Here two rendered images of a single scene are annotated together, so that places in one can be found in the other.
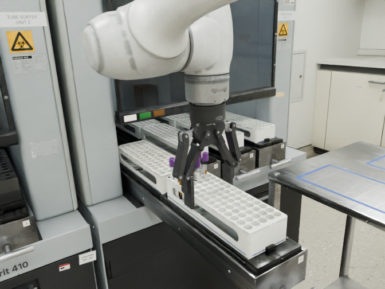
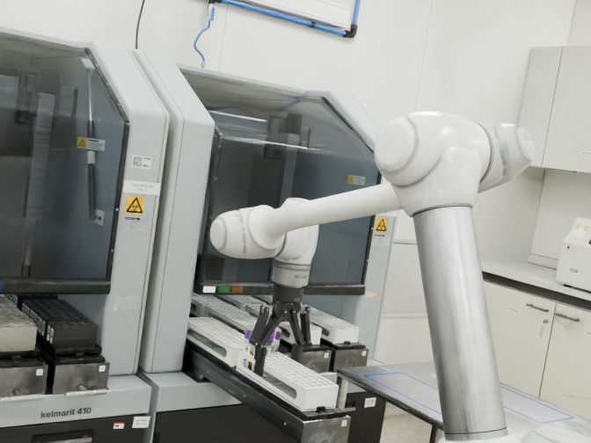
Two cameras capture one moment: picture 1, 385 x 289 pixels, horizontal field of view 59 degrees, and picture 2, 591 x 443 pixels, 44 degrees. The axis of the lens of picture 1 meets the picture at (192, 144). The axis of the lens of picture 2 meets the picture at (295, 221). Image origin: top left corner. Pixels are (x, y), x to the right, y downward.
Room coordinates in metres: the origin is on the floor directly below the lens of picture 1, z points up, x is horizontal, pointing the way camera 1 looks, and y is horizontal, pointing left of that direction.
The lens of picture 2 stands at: (-1.10, 0.07, 1.39)
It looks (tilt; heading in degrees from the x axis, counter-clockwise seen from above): 5 degrees down; 357
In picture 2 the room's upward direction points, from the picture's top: 8 degrees clockwise
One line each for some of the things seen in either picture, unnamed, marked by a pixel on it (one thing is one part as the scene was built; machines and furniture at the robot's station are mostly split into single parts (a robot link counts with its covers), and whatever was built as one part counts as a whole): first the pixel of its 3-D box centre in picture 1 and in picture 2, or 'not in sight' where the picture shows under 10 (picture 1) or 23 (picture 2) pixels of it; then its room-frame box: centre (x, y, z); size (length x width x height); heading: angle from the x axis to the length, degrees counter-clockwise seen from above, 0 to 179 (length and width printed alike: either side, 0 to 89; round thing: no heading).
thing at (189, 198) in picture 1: (188, 192); (259, 360); (0.66, 0.01, 0.87); 0.03 x 0.01 x 0.07; 33
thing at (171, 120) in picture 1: (165, 118); (230, 301); (1.47, 0.11, 0.83); 0.30 x 0.10 x 0.06; 33
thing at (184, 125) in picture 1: (207, 134); (280, 325); (1.21, -0.06, 0.83); 0.30 x 0.10 x 0.06; 33
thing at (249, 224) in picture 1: (219, 206); (284, 378); (0.66, -0.05, 0.84); 0.30 x 0.10 x 0.06; 33
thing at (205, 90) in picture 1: (207, 88); (290, 273); (0.69, -0.03, 1.09); 0.09 x 0.09 x 0.06
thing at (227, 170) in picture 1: (227, 179); (295, 358); (0.72, -0.08, 0.87); 0.03 x 0.01 x 0.07; 33
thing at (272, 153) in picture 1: (217, 132); (293, 329); (1.41, -0.11, 0.78); 0.73 x 0.14 x 0.09; 33
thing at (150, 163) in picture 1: (152, 165); (220, 342); (0.92, 0.12, 0.83); 0.30 x 0.10 x 0.06; 33
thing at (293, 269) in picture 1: (186, 206); (251, 382); (0.77, 0.02, 0.78); 0.73 x 0.14 x 0.09; 33
